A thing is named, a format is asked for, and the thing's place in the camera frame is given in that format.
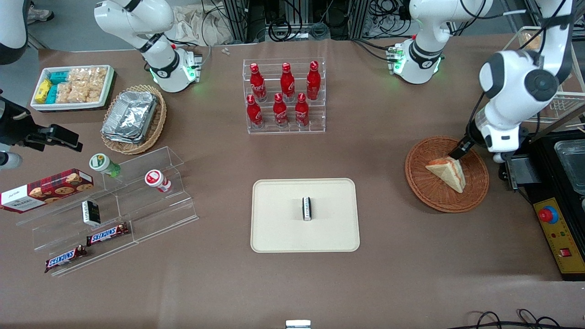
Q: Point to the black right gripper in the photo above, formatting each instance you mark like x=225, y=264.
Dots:
x=14, y=127

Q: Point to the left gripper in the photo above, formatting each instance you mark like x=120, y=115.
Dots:
x=469, y=141

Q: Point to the triangular sandwich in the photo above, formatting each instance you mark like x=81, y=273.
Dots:
x=450, y=176

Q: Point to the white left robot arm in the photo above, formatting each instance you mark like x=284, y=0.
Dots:
x=512, y=77

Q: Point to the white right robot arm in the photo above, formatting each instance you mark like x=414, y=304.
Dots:
x=157, y=55

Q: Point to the round brown wicker basket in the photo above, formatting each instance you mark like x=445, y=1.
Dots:
x=429, y=187

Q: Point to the oval light wicker basket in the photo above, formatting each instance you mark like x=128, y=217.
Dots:
x=157, y=123

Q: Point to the beige plastic tray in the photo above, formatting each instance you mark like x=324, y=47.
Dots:
x=283, y=228

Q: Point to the white rectangular snack bin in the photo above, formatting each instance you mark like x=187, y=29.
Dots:
x=68, y=106

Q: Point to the teal snack pack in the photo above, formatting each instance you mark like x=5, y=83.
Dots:
x=59, y=77
x=52, y=94

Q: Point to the clear bag of rice crackers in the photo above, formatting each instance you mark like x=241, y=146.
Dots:
x=97, y=84
x=79, y=75
x=71, y=93

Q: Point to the yellow snack pack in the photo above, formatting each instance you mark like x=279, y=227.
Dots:
x=43, y=90

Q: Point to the green yogurt cup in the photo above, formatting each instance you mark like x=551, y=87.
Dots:
x=103, y=164

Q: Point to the red tartan cookie box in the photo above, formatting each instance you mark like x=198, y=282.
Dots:
x=45, y=192

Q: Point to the stack of foil trays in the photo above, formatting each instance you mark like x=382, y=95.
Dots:
x=130, y=116

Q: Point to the small black gum pack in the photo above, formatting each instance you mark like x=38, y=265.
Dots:
x=91, y=213
x=307, y=209

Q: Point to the black countertop appliance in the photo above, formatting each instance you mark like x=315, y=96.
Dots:
x=544, y=173

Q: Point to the red yogurt cup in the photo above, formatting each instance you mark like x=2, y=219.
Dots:
x=156, y=179

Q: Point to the red emergency stop button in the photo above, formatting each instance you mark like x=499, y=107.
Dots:
x=548, y=214

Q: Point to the brown snickers bar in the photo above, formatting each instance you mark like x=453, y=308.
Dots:
x=65, y=259
x=108, y=234

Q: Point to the clear acrylic stepped shelf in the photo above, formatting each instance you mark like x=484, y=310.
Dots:
x=151, y=210

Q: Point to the grey shoe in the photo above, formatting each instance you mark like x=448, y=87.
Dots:
x=40, y=13

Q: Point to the bagged snack in rack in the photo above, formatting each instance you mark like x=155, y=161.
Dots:
x=530, y=41

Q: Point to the yellow black control box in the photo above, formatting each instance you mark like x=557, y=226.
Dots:
x=562, y=246

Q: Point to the clear acrylic bottle rack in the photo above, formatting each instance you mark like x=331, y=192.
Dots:
x=315, y=123

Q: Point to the red cola bottle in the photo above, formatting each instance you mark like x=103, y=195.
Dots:
x=301, y=111
x=257, y=84
x=280, y=112
x=313, y=82
x=287, y=83
x=254, y=113

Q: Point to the beige crumpled cloth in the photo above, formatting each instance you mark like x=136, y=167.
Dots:
x=196, y=25

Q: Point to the small white box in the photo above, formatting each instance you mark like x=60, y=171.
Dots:
x=298, y=324

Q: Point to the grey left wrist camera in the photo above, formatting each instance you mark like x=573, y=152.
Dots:
x=499, y=158

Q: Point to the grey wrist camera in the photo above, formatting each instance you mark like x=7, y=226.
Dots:
x=499, y=158
x=9, y=160

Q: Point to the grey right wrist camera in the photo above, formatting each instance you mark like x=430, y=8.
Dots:
x=9, y=160

